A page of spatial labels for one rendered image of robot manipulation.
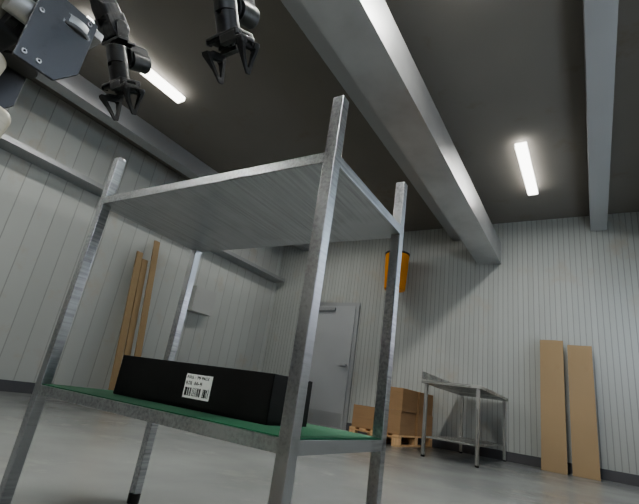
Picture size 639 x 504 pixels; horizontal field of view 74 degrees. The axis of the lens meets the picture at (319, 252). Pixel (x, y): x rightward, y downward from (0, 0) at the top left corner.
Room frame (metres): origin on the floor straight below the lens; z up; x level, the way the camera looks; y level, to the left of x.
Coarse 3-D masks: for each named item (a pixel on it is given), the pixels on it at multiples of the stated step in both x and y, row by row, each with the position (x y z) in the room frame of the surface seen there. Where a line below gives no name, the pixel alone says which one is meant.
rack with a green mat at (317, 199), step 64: (128, 192) 1.22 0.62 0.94; (192, 192) 1.09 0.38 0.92; (256, 192) 1.03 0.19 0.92; (320, 192) 0.82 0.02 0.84; (192, 256) 1.65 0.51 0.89; (320, 256) 0.81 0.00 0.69; (64, 320) 1.29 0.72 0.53; (384, 320) 1.18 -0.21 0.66; (384, 384) 1.17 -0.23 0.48; (256, 448) 0.85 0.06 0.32; (320, 448) 0.90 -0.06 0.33; (384, 448) 1.18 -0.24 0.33
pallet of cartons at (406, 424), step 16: (400, 400) 5.72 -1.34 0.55; (416, 400) 6.07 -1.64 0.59; (432, 400) 6.50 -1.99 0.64; (368, 416) 6.01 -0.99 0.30; (400, 416) 5.71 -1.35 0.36; (416, 416) 6.13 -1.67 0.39; (432, 416) 6.51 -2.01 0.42; (368, 432) 5.96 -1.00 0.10; (400, 432) 5.73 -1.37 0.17; (416, 432) 6.13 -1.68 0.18
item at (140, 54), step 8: (120, 24) 0.96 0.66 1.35; (120, 32) 0.97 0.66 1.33; (112, 40) 0.98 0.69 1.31; (120, 40) 0.99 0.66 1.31; (128, 40) 0.99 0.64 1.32; (136, 48) 1.03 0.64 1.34; (136, 56) 1.03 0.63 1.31; (144, 56) 1.05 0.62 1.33; (136, 64) 1.04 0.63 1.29; (144, 64) 1.06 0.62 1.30; (144, 72) 1.09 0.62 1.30
